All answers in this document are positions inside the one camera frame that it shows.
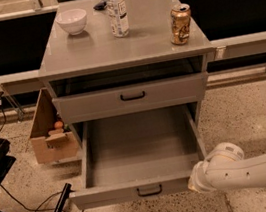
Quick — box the crushed gold soda can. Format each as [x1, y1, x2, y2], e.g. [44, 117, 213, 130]
[170, 3, 191, 45]

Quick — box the cardboard box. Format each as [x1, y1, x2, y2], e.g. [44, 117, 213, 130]
[30, 88, 79, 164]

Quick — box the white ceramic bowl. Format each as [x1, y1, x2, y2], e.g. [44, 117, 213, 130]
[55, 8, 87, 35]

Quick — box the small dark blue object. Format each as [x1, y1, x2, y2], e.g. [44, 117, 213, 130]
[93, 0, 107, 11]

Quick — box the clear plastic water bottle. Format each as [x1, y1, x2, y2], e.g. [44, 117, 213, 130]
[106, 0, 129, 37]

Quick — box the orange fruit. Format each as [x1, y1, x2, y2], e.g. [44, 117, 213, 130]
[54, 120, 64, 130]

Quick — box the grey top drawer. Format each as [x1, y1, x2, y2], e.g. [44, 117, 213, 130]
[52, 73, 207, 124]

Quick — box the grey drawer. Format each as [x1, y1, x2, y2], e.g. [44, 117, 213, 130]
[52, 73, 207, 124]
[70, 104, 206, 210]

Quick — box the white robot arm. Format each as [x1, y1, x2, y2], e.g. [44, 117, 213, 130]
[188, 142, 266, 193]

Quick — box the grey drawer cabinet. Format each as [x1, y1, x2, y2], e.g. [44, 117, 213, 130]
[26, 0, 231, 166]

